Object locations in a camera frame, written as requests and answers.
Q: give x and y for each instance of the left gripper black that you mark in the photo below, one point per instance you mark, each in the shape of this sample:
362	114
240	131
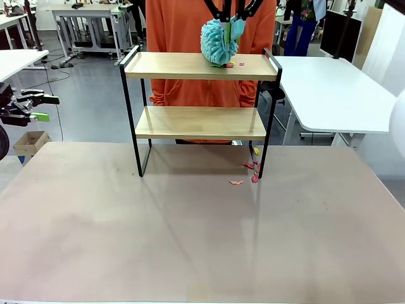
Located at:
8	115

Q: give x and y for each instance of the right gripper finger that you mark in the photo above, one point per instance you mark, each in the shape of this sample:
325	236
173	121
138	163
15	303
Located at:
243	14
227	31

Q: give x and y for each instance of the teal chenille duster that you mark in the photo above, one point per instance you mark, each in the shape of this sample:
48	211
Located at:
215	41

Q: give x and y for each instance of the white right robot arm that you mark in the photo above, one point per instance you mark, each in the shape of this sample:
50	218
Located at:
399	117

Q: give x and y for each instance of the person's right forearm orange sleeve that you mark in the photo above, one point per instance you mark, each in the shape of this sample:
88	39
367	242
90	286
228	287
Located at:
157	95

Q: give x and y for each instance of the person's left forearm orange sleeve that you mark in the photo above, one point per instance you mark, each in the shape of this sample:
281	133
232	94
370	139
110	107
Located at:
248	95

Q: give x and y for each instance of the open cardboard box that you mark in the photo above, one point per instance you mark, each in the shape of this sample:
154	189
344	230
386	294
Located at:
31	145

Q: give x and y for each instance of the black floor power strip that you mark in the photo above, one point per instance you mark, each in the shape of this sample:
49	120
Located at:
63	66

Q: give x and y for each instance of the person in orange hoodie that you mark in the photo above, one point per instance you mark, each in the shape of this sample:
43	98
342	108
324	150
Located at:
177	31

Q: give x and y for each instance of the bystander in blue trousers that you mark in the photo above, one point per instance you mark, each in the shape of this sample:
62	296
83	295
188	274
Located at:
300	31

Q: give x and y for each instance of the black stand pole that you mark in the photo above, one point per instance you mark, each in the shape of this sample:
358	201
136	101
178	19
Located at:
33	28

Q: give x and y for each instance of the black office chair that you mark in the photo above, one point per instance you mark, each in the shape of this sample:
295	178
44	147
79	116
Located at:
278	95

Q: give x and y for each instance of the black monitor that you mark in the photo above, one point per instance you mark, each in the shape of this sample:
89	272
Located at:
330	35

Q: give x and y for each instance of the bystander in dark clothes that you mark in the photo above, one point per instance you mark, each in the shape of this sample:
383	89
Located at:
137	19

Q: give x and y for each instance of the thin black tripod pole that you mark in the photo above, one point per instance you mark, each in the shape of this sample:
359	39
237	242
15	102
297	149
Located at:
337	57

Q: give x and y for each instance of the white desk curved edge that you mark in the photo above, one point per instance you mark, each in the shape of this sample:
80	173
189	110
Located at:
332	95

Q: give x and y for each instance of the beige cardboard panel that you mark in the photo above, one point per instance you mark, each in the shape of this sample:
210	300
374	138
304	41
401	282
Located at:
371	35

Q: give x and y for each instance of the orange paper scrap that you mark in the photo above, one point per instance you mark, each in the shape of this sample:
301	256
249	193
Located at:
236	182

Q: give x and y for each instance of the white partition board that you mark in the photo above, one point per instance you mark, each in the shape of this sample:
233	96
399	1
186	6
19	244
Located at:
392	47

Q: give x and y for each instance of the black frame wooden shelf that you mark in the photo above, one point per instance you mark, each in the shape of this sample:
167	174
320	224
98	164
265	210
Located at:
202	74

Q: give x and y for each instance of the white desk grey frame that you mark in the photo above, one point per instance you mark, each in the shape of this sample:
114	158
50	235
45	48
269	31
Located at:
82	12

